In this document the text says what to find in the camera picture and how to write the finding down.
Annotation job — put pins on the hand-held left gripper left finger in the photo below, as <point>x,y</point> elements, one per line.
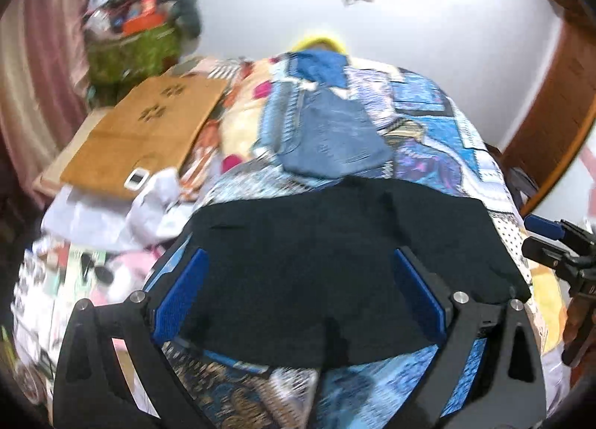
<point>179,298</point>

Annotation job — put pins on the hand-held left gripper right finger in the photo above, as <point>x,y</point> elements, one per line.
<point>419,294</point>

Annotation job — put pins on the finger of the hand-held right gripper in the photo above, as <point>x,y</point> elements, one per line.
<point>545,254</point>
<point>542,225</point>

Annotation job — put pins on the black pants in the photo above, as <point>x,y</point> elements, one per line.
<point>326,252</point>

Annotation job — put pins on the person's right hand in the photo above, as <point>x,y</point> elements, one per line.
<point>577,331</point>

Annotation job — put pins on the pink cloth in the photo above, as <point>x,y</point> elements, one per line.
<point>125,275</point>

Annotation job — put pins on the white plastic bag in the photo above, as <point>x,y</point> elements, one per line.
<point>149,210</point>

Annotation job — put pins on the brown wooden door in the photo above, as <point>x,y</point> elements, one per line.
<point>554,121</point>

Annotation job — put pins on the small white device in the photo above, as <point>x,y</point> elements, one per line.
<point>136,179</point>

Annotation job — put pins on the printed paper sheets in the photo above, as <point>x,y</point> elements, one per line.
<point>51,289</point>

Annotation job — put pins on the blue patchwork blanket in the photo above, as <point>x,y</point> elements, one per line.
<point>428,121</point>

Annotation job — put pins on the brown wooden board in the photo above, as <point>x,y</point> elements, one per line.
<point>153,131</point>

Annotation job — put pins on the floral peach bedsheet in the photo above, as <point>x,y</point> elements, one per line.
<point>237,131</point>

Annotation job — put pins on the blue jeans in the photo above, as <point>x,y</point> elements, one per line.
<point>335,135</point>

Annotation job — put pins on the light wooden board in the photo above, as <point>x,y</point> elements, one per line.
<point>56,163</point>

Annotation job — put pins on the green patterned storage bag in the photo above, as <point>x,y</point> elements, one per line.
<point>132,56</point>

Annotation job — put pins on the yellow foam tube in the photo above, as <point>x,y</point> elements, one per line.
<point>319,42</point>

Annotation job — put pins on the striped pink curtain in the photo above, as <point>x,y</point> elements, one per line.
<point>37,61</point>

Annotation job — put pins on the orange box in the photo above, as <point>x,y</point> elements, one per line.
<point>142,24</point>

